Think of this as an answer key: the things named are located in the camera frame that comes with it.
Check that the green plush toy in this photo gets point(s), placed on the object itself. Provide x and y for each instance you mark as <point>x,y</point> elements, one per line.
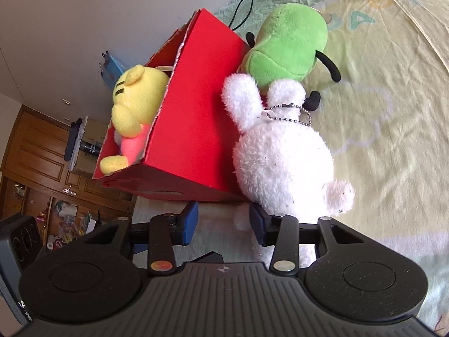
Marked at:
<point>289,44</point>

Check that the green cartoon bed sheet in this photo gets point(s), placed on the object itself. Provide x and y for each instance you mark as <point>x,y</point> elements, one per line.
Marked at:
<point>386,123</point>

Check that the yellow bear plush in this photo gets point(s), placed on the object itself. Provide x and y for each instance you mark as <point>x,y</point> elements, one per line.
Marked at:
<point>137,98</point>

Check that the wooden wardrobe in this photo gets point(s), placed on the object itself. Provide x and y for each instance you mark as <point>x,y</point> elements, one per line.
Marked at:
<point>34,158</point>

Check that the white fluffy bunny plush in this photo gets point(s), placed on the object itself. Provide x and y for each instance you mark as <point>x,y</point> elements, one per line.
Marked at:
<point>280,161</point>

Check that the blue plastic bag on wall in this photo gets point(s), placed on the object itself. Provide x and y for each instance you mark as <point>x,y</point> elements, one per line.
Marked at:
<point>111,69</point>

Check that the hanging dark clothes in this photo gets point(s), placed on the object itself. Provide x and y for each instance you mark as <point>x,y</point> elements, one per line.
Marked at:
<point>75,135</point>

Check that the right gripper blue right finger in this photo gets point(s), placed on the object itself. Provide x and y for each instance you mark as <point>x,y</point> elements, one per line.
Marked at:
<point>261,223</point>

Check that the black cylinder bottle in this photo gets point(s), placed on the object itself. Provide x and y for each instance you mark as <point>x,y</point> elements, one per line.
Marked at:
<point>90,148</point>

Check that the red cardboard box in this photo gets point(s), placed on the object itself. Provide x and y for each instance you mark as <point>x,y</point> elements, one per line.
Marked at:
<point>188,153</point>

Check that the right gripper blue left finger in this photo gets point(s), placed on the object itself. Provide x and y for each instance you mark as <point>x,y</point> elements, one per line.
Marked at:
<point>188,221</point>

